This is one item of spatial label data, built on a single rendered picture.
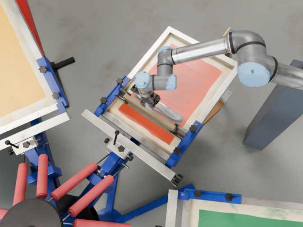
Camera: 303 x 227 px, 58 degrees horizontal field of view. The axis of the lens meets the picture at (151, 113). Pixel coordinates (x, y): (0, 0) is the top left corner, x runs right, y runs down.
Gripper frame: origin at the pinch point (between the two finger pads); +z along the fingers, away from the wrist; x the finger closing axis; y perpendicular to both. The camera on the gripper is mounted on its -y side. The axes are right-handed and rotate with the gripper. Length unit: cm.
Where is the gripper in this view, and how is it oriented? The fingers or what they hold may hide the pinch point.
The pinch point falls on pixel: (148, 102)
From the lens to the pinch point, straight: 158.4
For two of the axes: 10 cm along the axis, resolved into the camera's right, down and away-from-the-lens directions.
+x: 6.1, -7.7, 1.8
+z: 1.3, 3.2, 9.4
